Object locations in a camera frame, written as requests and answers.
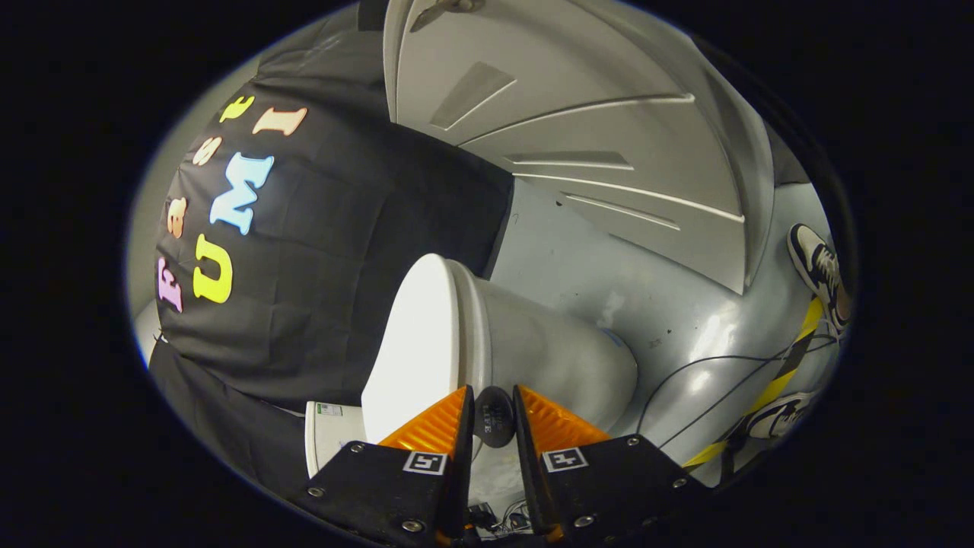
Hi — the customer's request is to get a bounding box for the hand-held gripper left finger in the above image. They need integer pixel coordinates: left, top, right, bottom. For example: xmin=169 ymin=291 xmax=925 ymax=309
xmin=293 ymin=385 xmax=476 ymax=547

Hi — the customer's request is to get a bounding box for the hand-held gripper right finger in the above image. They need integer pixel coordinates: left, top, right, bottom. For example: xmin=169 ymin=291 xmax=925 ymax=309
xmin=512 ymin=384 xmax=710 ymax=545

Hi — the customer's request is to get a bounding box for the white toilet tank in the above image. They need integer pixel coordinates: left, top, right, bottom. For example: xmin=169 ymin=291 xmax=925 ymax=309
xmin=304 ymin=400 xmax=368 ymax=479

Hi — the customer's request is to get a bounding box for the black backdrop cloth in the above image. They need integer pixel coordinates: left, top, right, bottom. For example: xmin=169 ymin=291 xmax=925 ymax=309
xmin=148 ymin=0 xmax=516 ymax=499

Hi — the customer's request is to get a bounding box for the person's sneaker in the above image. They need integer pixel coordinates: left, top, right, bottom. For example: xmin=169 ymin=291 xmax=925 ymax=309
xmin=787 ymin=223 xmax=855 ymax=333
xmin=740 ymin=391 xmax=816 ymax=442

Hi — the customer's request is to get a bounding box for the yellow black floor tape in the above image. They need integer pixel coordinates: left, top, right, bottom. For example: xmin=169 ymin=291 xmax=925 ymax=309
xmin=681 ymin=297 xmax=827 ymax=470

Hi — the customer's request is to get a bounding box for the grey cabinet with white top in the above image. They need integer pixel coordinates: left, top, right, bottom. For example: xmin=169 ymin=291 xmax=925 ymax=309
xmin=383 ymin=0 xmax=775 ymax=295

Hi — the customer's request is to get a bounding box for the black lid handle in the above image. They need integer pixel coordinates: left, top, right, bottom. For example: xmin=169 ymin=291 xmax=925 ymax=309
xmin=473 ymin=385 xmax=517 ymax=449

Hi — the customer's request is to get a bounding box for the black cable bundle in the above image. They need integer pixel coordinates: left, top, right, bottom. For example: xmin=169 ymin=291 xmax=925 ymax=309
xmin=466 ymin=499 xmax=535 ymax=538

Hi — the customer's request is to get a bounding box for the thin black floor cable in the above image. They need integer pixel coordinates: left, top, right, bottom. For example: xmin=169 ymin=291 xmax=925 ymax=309
xmin=636 ymin=335 xmax=839 ymax=436
xmin=659 ymin=339 xmax=836 ymax=450

